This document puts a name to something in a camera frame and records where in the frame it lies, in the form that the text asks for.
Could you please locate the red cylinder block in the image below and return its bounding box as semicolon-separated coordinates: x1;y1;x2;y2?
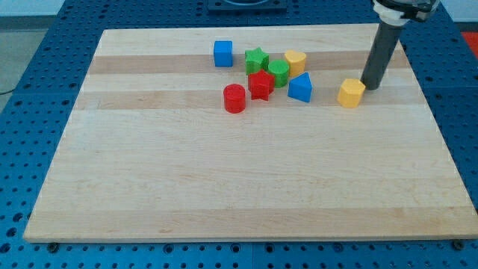
223;84;246;114

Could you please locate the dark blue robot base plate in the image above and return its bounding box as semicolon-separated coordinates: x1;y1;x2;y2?
206;0;288;13

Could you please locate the red star block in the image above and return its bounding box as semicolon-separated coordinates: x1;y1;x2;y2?
248;69;275;101

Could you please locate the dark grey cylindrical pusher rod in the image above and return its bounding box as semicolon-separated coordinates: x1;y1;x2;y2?
361;21;403;90

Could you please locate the blue triangular block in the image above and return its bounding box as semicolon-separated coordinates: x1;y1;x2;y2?
288;72;313;102

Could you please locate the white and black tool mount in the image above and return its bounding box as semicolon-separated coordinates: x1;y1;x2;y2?
371;0;440;26

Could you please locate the blue cube block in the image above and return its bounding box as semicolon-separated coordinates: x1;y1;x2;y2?
213;40;233;67

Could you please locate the wooden board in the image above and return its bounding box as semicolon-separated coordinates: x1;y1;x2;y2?
24;24;477;243

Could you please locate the green cylinder block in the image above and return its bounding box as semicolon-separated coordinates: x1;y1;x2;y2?
268;60;290;88

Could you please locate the yellow pentagon block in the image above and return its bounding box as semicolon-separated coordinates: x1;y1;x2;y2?
337;78;366;108

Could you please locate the yellow heart block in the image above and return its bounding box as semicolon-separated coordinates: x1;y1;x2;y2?
284;50;307;77

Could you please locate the green star block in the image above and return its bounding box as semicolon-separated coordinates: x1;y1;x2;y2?
245;47;270;75

